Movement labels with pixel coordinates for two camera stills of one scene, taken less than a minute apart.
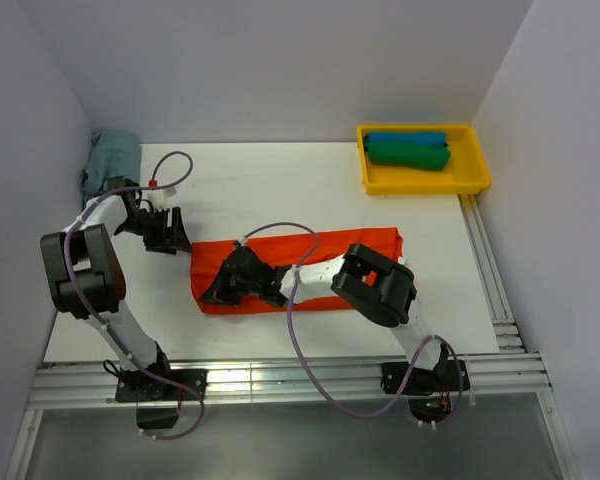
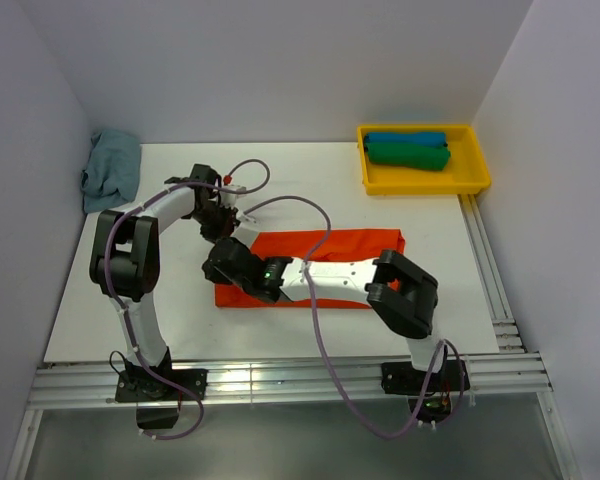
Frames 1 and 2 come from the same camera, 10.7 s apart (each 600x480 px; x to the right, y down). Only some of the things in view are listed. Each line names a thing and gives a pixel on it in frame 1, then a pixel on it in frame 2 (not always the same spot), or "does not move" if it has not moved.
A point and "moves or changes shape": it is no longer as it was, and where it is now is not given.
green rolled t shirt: (433, 157) does not move
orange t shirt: (207, 259) moves or changes shape
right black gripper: (219, 290) → (214, 273)
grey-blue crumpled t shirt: (112, 153) does not move
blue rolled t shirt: (425, 138) does not move
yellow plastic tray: (465, 170) does not move
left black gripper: (169, 238) → (226, 228)
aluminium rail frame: (513, 380) does not move
